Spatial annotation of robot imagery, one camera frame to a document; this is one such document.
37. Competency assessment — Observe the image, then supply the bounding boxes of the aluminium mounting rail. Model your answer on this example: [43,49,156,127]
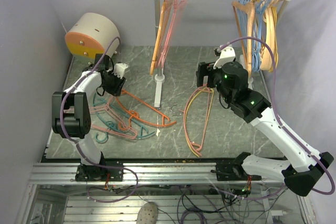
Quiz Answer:
[28,161,289,185]

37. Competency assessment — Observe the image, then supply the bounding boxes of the white perforated shoe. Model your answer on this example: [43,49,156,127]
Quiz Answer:
[136,202,158,224]

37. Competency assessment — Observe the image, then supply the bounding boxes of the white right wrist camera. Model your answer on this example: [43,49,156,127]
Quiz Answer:
[213,46,236,69]

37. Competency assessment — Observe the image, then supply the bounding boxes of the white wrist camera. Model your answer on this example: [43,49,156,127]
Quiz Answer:
[213,46,236,69]
[113,62,129,79]

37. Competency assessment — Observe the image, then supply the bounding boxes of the orange plastic hanger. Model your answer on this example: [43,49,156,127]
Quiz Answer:
[115,90,177,129]

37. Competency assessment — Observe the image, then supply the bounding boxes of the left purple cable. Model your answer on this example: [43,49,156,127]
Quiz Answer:
[59,36,122,167]

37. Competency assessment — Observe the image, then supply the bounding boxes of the hung yellow hangers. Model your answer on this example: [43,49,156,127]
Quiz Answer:
[260,6,279,72]

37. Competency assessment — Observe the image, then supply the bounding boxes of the teal plastic hanger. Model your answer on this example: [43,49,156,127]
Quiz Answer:
[93,97,156,144]

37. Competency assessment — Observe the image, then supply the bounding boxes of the pink plastic curved hanger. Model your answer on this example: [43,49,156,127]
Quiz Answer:
[183,84,215,156]

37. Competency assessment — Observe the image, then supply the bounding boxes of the round beige drawer box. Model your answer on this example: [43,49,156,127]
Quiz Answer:
[65,13,120,63]

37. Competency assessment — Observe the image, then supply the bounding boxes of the hung beige hangers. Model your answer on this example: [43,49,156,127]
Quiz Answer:
[260,0,280,72]

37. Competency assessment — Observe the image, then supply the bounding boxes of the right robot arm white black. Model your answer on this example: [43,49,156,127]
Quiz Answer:
[196,61,334,197]

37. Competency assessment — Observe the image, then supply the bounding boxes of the hung blue hangers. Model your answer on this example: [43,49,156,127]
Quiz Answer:
[233,0,274,72]

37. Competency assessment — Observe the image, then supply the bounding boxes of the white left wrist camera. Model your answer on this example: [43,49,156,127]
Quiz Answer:
[113,62,129,79]

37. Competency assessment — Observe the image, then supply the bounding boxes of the brown wooden hanger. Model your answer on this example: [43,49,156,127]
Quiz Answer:
[150,0,173,76]

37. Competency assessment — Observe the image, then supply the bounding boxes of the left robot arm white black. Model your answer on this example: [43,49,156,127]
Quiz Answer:
[51,54,129,182]

